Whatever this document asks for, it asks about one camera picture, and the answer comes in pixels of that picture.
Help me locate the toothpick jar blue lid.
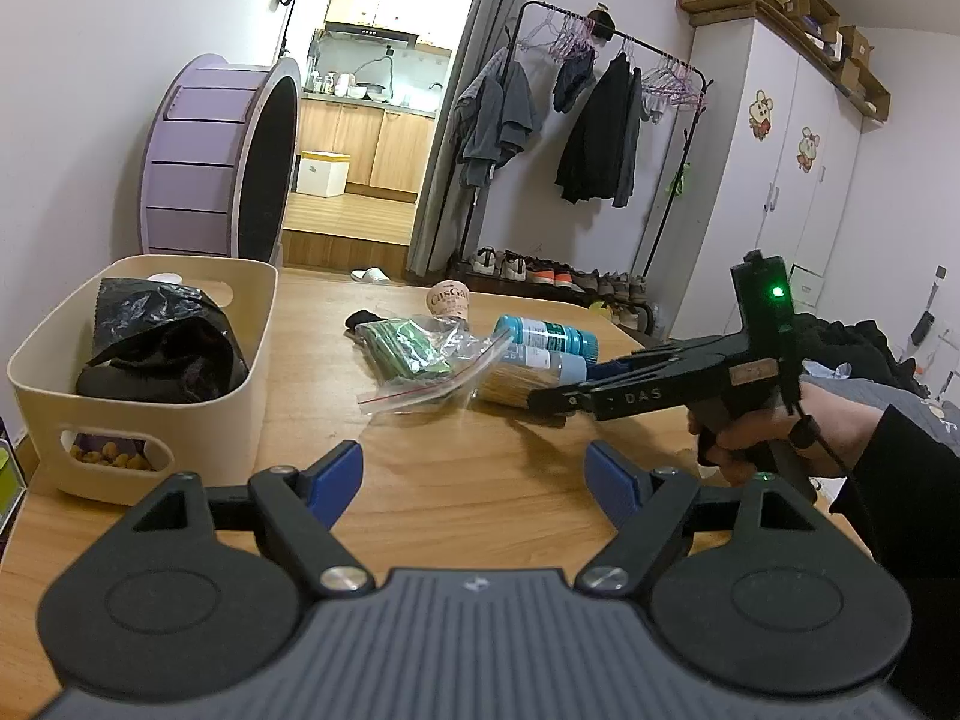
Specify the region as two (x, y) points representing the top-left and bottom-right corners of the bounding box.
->
(475, 343), (591, 410)

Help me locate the clear bag with green contents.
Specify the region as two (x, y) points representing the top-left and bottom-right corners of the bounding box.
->
(352, 317), (511, 415)

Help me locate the person's right hand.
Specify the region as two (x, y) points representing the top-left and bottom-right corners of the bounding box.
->
(704, 382), (884, 486)

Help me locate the teal capped bottle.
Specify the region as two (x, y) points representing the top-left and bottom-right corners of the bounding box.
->
(494, 314), (599, 362)

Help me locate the small black cloth item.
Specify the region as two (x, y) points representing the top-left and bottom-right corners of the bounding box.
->
(345, 309), (382, 333)

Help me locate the cream plastic storage bin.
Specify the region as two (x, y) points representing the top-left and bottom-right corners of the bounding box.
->
(7, 255), (278, 504)

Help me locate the white slipper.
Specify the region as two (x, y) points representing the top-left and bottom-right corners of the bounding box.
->
(350, 266), (391, 283)

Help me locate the black plastic bag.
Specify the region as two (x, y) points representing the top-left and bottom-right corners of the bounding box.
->
(75, 278), (249, 405)

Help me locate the white wardrobe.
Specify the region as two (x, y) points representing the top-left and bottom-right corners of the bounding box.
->
(651, 18), (862, 338)

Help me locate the black hanging coat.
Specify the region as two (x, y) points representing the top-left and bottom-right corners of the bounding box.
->
(555, 54), (643, 208)

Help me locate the black clothes rack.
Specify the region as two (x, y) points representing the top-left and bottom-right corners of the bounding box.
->
(451, 7), (709, 234)

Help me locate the grey hanging jacket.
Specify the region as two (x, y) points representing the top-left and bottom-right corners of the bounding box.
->
(454, 47), (542, 188)

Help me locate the white box on kitchen floor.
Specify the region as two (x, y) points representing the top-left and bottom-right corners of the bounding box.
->
(295, 151), (350, 197)

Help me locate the purple cat exercise wheel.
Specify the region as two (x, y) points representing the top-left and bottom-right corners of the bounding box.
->
(140, 54), (301, 263)

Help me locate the grey curtain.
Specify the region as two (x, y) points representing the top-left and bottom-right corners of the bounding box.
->
(407, 0), (526, 278)

